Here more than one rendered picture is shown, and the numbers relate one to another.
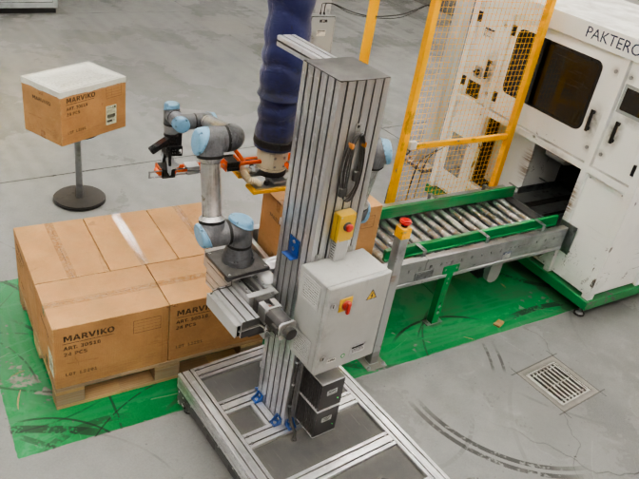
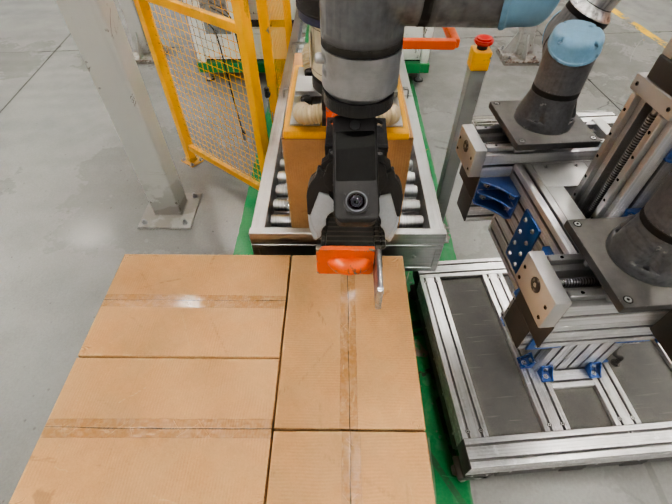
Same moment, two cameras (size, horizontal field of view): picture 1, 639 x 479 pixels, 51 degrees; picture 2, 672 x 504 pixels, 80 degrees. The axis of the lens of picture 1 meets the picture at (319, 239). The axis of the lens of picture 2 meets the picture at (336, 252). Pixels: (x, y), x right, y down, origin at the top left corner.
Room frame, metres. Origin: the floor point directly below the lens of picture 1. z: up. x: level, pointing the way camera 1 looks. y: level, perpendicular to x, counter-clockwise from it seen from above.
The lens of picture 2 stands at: (2.81, 1.13, 1.63)
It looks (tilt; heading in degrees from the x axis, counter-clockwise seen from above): 49 degrees down; 306
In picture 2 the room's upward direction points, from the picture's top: straight up
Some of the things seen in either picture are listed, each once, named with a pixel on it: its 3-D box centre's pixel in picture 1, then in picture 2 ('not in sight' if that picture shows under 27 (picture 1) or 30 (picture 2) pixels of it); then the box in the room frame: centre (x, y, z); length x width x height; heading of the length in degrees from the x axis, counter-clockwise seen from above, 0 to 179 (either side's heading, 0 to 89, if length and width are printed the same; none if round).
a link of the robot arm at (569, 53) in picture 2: not in sight; (568, 56); (2.95, -0.02, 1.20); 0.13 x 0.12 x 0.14; 106
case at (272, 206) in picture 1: (319, 224); (345, 138); (3.59, 0.02, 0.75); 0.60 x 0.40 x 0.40; 126
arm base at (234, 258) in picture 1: (238, 250); (663, 238); (2.62, 0.36, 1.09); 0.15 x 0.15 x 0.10
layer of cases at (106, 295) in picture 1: (139, 282); (247, 450); (3.23, 1.01, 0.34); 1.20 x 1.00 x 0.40; 126
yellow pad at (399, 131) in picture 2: (278, 182); (383, 93); (3.29, 0.28, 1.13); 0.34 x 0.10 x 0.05; 125
